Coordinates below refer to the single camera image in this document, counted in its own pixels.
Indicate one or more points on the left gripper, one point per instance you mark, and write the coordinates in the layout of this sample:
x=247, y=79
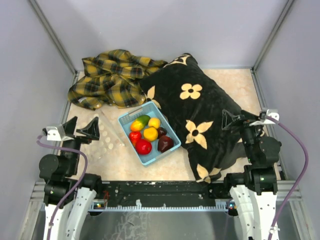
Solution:
x=91, y=131

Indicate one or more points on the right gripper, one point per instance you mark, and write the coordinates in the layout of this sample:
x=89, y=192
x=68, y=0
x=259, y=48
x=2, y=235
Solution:
x=229, y=118

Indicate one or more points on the black floral pillow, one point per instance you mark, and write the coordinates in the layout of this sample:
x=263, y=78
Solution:
x=193, y=104

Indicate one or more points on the clear zip top bag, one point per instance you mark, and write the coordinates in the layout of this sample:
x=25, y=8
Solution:
x=109, y=141

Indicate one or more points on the red wax apple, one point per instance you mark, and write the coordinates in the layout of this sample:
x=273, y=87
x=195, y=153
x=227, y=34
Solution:
x=134, y=137

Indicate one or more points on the light blue plastic basket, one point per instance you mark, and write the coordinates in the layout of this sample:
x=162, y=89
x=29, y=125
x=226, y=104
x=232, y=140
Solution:
x=151, y=110

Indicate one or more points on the small yellow fruit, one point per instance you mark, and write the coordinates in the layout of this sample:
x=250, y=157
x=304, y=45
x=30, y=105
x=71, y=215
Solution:
x=154, y=122

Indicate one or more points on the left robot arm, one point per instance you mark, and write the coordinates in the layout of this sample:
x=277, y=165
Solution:
x=67, y=201

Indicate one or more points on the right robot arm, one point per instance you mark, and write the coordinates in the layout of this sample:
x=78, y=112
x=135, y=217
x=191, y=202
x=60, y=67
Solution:
x=254, y=191

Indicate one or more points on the yellow plaid shirt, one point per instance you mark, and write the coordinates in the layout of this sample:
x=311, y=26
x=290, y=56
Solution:
x=112, y=78

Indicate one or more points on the green orange mango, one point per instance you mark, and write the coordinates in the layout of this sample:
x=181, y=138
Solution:
x=139, y=123

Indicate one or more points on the orange yellow fruit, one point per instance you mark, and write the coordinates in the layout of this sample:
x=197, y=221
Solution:
x=150, y=134

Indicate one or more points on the large dark red fruit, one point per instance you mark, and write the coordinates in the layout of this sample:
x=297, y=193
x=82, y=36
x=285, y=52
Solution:
x=164, y=143

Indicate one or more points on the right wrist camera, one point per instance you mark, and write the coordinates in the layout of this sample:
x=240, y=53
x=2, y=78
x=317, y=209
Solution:
x=266, y=117

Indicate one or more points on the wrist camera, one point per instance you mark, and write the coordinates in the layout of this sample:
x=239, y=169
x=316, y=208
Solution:
x=55, y=133
x=266, y=117

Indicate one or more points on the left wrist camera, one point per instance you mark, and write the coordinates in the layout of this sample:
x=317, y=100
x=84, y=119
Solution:
x=55, y=133

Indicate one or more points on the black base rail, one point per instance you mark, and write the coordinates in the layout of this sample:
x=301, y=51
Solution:
x=161, y=193

